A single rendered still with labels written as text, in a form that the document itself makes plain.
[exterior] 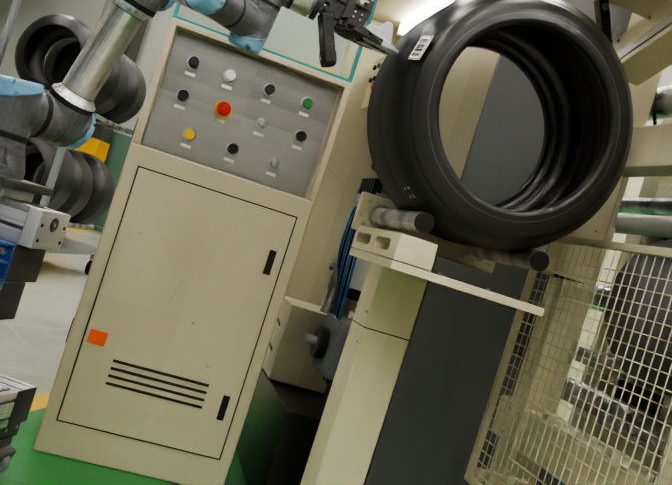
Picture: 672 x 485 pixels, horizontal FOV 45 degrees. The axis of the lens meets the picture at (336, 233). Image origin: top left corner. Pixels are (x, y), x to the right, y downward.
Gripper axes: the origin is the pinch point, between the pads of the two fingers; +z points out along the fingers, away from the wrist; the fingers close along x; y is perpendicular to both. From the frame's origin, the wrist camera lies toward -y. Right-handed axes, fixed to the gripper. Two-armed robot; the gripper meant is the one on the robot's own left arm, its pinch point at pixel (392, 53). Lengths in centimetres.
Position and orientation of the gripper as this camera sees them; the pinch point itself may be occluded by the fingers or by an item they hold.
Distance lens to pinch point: 181.6
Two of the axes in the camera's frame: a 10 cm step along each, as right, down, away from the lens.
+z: 8.9, 4.0, 2.2
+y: 4.0, -9.1, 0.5
